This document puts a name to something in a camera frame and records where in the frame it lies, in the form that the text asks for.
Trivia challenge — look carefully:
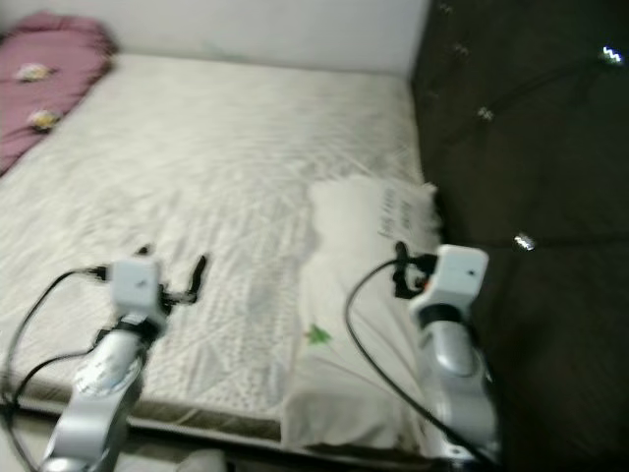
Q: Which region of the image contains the white pillow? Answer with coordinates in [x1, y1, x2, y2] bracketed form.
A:
[278, 177, 450, 455]

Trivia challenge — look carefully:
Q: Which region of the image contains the beige quilted mattress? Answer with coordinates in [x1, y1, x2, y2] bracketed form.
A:
[0, 53, 431, 451]

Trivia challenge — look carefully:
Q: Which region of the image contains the dark tufted headboard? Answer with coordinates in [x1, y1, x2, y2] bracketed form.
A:
[406, 0, 629, 472]

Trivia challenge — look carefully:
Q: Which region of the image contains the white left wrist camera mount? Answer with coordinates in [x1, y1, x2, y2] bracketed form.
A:
[107, 255, 169, 323]

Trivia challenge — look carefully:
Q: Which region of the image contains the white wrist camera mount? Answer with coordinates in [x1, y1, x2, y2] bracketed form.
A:
[107, 255, 169, 323]
[407, 243, 490, 318]

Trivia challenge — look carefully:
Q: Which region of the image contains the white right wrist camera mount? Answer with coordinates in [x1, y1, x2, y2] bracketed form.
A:
[407, 243, 490, 318]

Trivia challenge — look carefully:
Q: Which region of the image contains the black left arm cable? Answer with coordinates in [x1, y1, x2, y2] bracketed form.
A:
[0, 265, 116, 465]

